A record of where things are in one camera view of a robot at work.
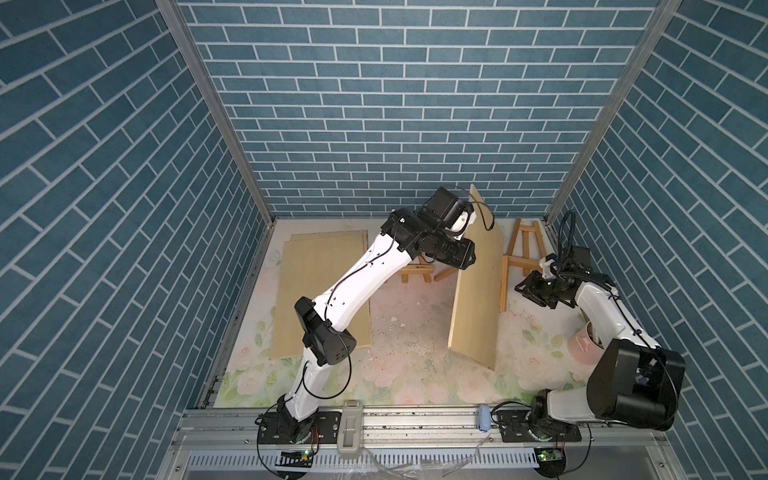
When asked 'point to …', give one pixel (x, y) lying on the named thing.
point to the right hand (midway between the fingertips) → (523, 289)
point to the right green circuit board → (550, 454)
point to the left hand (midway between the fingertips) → (478, 261)
